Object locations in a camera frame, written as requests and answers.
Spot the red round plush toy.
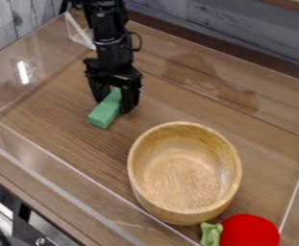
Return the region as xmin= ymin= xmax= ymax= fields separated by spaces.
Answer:
xmin=219 ymin=214 xmax=280 ymax=246

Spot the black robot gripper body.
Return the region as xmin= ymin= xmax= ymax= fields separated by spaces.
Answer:
xmin=83 ymin=42 xmax=143 ymax=91

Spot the black metal table bracket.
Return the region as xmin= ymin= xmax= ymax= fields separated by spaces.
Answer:
xmin=12 ymin=201 xmax=57 ymax=246

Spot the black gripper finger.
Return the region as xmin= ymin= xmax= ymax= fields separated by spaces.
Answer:
xmin=120 ymin=86 xmax=140 ymax=113
xmin=87 ymin=76 xmax=111 ymax=103

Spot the green rectangular block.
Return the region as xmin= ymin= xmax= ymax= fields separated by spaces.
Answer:
xmin=87 ymin=88 xmax=120 ymax=129

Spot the brown wooden bowl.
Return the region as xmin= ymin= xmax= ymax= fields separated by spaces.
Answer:
xmin=127 ymin=121 xmax=243 ymax=226

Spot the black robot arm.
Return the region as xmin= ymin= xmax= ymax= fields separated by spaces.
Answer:
xmin=65 ymin=0 xmax=143 ymax=113

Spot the clear acrylic corner bracket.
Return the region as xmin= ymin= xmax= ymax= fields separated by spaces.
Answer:
xmin=64 ymin=12 xmax=96 ymax=50

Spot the clear acrylic enclosure wall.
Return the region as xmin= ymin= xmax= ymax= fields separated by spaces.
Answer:
xmin=0 ymin=121 xmax=199 ymax=246

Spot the small green toy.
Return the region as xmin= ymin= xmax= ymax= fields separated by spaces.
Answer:
xmin=200 ymin=222 xmax=223 ymax=246

